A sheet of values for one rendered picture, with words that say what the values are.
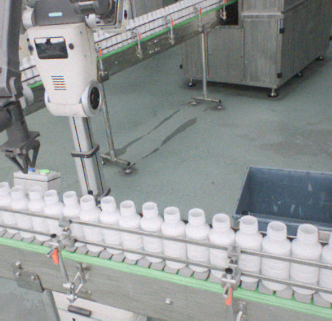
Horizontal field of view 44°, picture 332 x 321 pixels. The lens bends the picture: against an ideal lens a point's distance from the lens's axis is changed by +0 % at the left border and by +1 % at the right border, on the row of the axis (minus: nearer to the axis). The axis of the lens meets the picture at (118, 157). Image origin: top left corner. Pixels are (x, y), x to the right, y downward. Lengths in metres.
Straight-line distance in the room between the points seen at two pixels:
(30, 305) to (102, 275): 1.38
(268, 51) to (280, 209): 3.07
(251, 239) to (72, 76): 0.98
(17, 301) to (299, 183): 1.71
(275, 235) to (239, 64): 3.91
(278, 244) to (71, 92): 1.03
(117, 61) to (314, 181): 2.09
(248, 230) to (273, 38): 3.68
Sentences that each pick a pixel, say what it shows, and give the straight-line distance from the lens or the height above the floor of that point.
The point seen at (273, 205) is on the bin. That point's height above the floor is 0.79.
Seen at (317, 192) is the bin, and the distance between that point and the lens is 1.61.
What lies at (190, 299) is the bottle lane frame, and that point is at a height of 0.93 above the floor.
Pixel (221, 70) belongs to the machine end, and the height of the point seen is 0.26.
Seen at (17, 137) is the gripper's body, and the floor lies 1.35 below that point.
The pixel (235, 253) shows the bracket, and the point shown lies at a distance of 0.95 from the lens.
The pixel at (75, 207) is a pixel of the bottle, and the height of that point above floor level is 1.13.
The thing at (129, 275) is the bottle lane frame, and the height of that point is 0.97.
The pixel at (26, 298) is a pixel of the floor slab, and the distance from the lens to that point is 2.56.
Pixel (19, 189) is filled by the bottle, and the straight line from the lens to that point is 1.23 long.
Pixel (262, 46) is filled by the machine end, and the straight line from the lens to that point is 4.58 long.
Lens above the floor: 1.76
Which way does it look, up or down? 28 degrees down
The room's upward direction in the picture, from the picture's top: 10 degrees counter-clockwise
